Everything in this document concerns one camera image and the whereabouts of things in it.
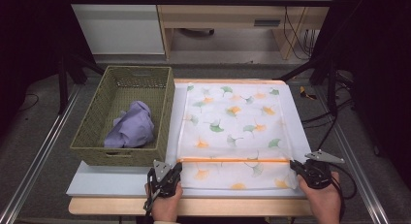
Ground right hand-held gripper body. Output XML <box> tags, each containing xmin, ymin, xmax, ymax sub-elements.
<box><xmin>302</xmin><ymin>149</ymin><xmax>345</xmax><ymax>190</ymax></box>

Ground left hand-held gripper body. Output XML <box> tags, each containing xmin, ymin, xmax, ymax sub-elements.
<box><xmin>146</xmin><ymin>159</ymin><xmax>178</xmax><ymax>199</ymax></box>

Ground purple cloth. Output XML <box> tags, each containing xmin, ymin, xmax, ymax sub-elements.
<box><xmin>103</xmin><ymin>100</ymin><xmax>156</xmax><ymax>149</ymax></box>

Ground leaf-print mesh laundry bag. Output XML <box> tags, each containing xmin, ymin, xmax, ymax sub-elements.
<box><xmin>175</xmin><ymin>82</ymin><xmax>300</xmax><ymax>191</ymax></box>

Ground green woven basket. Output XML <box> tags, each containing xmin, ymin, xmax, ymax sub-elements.
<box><xmin>70</xmin><ymin>65</ymin><xmax>176</xmax><ymax>168</ymax></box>

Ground person's right hand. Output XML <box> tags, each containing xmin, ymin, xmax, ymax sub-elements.
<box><xmin>298</xmin><ymin>171</ymin><xmax>342</xmax><ymax>224</ymax></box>

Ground person's left hand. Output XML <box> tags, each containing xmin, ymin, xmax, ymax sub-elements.
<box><xmin>144</xmin><ymin>184</ymin><xmax>184</xmax><ymax>222</ymax></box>

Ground white board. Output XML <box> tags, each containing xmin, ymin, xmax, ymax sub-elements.
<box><xmin>66</xmin><ymin>82</ymin><xmax>313</xmax><ymax>199</ymax></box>

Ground light wooden table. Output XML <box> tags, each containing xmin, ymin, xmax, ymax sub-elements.
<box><xmin>68</xmin><ymin>78</ymin><xmax>314</xmax><ymax>217</ymax></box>

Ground yellow and black tool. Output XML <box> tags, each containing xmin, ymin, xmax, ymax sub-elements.
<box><xmin>299</xmin><ymin>85</ymin><xmax>318</xmax><ymax>101</ymax></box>

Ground black metal stand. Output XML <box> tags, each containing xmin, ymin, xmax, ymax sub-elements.
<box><xmin>277</xmin><ymin>53</ymin><xmax>340</xmax><ymax>117</ymax></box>
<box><xmin>57</xmin><ymin>52</ymin><xmax>106</xmax><ymax>115</ymax></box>

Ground black curtain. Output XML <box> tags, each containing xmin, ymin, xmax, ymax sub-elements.
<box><xmin>0</xmin><ymin>0</ymin><xmax>98</xmax><ymax>138</ymax></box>
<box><xmin>309</xmin><ymin>0</ymin><xmax>411</xmax><ymax>179</ymax></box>

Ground white cabinet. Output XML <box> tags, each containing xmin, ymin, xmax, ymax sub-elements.
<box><xmin>65</xmin><ymin>0</ymin><xmax>166</xmax><ymax>56</ymax></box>

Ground wooden desk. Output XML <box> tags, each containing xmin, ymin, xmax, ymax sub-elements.
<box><xmin>154</xmin><ymin>0</ymin><xmax>337</xmax><ymax>61</ymax></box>

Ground black horizontal bar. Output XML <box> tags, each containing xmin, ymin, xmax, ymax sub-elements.
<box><xmin>64</xmin><ymin>0</ymin><xmax>337</xmax><ymax>8</ymax></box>

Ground left hand-held gripper cable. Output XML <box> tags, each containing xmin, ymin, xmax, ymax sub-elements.
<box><xmin>142</xmin><ymin>172</ymin><xmax>163</xmax><ymax>224</ymax></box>

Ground hand-held gripper cable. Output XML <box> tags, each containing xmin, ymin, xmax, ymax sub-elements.
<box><xmin>142</xmin><ymin>172</ymin><xmax>163</xmax><ymax>224</ymax></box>
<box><xmin>329</xmin><ymin>164</ymin><xmax>358</xmax><ymax>224</ymax></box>

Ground black floor cables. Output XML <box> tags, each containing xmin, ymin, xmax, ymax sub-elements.
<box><xmin>301</xmin><ymin>99</ymin><xmax>355</xmax><ymax>154</ymax></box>

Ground right hand-held gripper cable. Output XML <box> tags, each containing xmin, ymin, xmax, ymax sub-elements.
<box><xmin>329</xmin><ymin>164</ymin><xmax>358</xmax><ymax>224</ymax></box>

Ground aluminium rail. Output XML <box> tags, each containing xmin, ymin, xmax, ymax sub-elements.
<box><xmin>314</xmin><ymin>86</ymin><xmax>391</xmax><ymax>224</ymax></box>
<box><xmin>0</xmin><ymin>84</ymin><xmax>81</xmax><ymax>224</ymax></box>

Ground hanging black cables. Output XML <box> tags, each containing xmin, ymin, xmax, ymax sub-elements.
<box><xmin>282</xmin><ymin>5</ymin><xmax>316</xmax><ymax>61</ymax></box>

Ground thin black cable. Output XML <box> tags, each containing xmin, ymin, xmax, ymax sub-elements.
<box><xmin>17</xmin><ymin>92</ymin><xmax>41</xmax><ymax>112</ymax></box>

